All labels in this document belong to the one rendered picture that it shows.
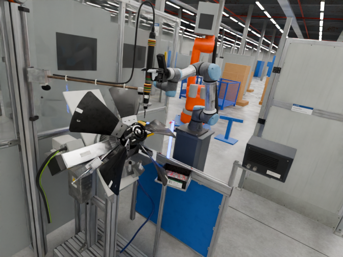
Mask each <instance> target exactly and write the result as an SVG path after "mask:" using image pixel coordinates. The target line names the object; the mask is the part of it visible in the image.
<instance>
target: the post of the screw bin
mask: <svg viewBox="0 0 343 257"><path fill-rule="evenodd" d="M166 189H167V186H163V185H162V191H161V198H160V205H159V212H158V219H157V226H156V233H155V240H154V247H153V254H152V257H156V255H157V248H158V242H159V235H160V228H161V222H162V215H163V209H164V202H165V196H166Z"/></svg>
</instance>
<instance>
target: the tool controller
mask: <svg viewBox="0 0 343 257"><path fill-rule="evenodd" d="M296 152H297V149H296V148H293V147H289V146H286V145H283V144H280V143H277V142H273V141H270V140H267V139H263V138H260V137H257V136H254V135H252V136H251V138H250V139H249V141H248V142H247V144H246V149H245V152H244V157H243V162H242V167H245V168H247V169H250V170H253V171H255V172H258V173H260V174H263V175H265V176H268V177H270V178H273V179H275V180H278V181H280V182H283V183H285V181H286V178H287V176H288V173H289V171H290V168H291V166H292V163H293V160H294V158H295V155H296Z"/></svg>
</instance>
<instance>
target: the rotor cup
mask: <svg viewBox="0 0 343 257"><path fill-rule="evenodd" d="M129 128H130V129H129ZM127 129H129V130H127ZM138 130H140V131H141V133H138ZM147 135H148V134H147V131H146V128H145V127H144V125H143V124H141V123H139V122H135V123H133V124H131V125H129V126H128V127H127V128H126V130H125V131H124V133H123V134H122V136H121V137H120V138H118V137H117V141H118V143H119V145H120V146H121V147H122V148H124V145H125V143H126V141H127V139H129V140H130V149H129V150H131V149H133V148H135V147H136V146H137V144H138V143H140V142H142V141H144V140H145V139H146V138H147ZM134 139H135V141H133V142H132V140H134Z"/></svg>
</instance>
